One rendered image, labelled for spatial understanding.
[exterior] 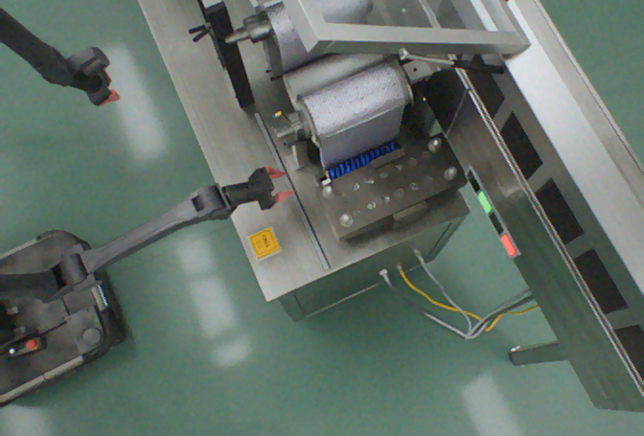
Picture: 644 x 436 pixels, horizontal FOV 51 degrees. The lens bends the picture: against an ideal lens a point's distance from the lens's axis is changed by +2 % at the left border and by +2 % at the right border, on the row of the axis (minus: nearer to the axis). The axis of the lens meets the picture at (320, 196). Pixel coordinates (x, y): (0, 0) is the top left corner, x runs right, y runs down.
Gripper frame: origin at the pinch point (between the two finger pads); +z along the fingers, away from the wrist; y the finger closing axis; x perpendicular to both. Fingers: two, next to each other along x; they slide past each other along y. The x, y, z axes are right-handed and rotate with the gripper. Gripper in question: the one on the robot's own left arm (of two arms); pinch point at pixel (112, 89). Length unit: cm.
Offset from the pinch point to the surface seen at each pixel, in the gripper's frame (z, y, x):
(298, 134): -3, -42, -44
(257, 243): 11, -59, -14
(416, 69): -4, -43, -78
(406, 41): -68, -57, -80
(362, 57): 0, -32, -68
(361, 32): -76, -54, -75
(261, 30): -18, -18, -51
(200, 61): 22.1, 2.9, -21.0
